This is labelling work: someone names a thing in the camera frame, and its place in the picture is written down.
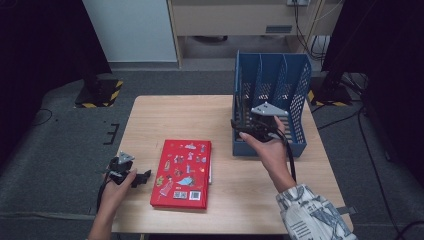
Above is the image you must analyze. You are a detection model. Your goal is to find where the beige wooden cabinet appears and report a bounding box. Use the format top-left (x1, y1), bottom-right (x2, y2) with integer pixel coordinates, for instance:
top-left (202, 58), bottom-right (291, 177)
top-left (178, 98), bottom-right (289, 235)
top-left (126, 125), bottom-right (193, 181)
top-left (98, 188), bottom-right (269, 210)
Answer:
top-left (166, 0), bottom-right (344, 69)

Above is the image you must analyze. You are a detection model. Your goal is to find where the person's right hand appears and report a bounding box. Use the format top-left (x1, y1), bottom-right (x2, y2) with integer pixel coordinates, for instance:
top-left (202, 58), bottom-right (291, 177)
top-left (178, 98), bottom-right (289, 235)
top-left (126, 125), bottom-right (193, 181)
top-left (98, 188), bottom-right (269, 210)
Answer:
top-left (239, 115), bottom-right (294, 181)

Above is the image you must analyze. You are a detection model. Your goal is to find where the looped black floor cable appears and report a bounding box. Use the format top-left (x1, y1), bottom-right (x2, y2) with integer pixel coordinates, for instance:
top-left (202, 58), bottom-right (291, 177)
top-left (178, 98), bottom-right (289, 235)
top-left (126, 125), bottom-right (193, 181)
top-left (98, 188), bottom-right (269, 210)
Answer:
top-left (31, 108), bottom-right (54, 127)

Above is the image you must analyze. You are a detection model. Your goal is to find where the red picture book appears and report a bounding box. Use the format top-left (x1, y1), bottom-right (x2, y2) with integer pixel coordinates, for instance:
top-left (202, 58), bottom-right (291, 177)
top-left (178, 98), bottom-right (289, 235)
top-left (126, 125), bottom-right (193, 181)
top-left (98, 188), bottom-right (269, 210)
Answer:
top-left (149, 139), bottom-right (213, 210)

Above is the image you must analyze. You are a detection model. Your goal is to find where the blue plastic file rack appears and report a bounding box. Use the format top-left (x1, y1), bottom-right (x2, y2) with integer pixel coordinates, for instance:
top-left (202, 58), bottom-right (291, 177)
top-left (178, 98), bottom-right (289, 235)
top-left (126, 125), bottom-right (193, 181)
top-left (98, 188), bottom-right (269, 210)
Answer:
top-left (231, 49), bottom-right (313, 158)

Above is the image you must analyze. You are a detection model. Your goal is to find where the left hand-held gripper black cable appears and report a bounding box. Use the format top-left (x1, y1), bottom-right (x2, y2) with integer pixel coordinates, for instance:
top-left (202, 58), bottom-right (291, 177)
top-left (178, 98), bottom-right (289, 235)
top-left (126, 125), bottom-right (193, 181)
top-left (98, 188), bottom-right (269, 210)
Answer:
top-left (95, 173), bottom-right (113, 214)

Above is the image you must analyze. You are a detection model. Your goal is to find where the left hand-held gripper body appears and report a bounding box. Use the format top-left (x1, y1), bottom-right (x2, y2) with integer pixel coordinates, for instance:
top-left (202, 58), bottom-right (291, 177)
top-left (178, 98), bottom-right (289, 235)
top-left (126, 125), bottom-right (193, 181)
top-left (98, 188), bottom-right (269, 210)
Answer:
top-left (106, 150), bottom-right (138, 186)

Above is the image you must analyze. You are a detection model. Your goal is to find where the right hand-held gripper black cable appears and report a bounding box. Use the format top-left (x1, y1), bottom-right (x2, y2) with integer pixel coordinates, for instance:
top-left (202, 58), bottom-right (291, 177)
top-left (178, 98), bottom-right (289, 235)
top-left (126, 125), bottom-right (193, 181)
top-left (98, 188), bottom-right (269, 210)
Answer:
top-left (273, 128), bottom-right (298, 184)

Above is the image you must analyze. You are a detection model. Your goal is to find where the striped black stand base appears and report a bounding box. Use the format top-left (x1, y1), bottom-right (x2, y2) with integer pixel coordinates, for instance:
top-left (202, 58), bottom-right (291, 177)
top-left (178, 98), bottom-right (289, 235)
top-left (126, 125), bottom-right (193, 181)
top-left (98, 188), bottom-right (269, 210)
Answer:
top-left (308, 71), bottom-right (353, 108)
top-left (73, 73), bottom-right (124, 109)

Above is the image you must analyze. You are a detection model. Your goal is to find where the hand-held gripper black cable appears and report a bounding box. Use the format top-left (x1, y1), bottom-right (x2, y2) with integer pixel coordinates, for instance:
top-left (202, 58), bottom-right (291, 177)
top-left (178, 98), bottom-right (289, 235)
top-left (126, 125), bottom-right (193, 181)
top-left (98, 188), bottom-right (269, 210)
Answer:
top-left (95, 173), bottom-right (113, 214)
top-left (273, 128), bottom-right (298, 184)

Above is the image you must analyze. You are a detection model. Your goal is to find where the long black floor cable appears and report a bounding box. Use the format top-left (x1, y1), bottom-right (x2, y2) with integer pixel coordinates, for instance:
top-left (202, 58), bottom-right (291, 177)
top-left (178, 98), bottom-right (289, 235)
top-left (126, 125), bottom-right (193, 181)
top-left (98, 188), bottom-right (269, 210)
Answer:
top-left (316, 106), bottom-right (401, 236)

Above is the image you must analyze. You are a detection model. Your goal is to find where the black curtain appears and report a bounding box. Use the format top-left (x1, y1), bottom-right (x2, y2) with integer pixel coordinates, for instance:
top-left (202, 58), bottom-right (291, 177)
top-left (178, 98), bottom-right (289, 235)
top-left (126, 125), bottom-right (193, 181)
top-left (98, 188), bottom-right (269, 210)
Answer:
top-left (321, 0), bottom-right (424, 188)
top-left (0, 0), bottom-right (113, 168)

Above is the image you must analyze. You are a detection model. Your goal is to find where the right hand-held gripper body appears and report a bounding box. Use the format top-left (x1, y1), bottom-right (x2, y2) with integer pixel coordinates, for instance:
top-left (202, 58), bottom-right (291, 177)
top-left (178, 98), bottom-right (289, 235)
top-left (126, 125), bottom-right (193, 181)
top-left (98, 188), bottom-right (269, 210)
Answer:
top-left (240, 102), bottom-right (290, 144)

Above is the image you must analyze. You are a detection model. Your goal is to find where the white partition panel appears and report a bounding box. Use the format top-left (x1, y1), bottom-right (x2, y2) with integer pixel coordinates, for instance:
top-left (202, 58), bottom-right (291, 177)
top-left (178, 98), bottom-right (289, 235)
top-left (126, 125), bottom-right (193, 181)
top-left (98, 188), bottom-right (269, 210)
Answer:
top-left (82, 0), bottom-right (178, 63)

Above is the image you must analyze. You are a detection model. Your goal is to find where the black cable bundle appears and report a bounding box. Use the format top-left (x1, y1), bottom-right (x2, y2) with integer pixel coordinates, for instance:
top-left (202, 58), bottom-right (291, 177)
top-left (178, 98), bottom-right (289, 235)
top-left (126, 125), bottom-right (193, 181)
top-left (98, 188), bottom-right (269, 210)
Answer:
top-left (292, 0), bottom-right (331, 63)

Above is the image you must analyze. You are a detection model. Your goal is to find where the person's left hand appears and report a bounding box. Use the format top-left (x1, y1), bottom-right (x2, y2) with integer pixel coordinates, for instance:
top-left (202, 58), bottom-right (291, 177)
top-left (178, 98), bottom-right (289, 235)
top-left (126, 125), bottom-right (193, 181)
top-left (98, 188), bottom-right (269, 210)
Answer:
top-left (98, 168), bottom-right (138, 216)

